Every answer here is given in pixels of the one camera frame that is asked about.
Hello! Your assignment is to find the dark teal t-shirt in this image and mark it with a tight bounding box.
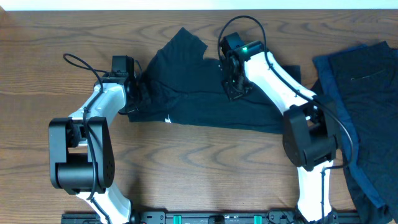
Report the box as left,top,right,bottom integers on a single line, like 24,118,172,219
128,28,283,134

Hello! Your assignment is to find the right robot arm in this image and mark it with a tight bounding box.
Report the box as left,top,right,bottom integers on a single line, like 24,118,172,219
218,32,340,223

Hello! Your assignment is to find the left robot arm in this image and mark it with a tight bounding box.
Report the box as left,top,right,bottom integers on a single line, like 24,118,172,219
49,53,143,223

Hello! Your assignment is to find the navy blue folded garment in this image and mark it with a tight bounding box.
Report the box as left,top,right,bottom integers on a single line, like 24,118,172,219
313,44,386,208

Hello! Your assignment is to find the black folded garment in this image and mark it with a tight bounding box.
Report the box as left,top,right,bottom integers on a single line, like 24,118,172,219
312,42,397,223

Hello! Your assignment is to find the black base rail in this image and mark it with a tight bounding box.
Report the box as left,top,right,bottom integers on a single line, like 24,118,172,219
60,210,361,224

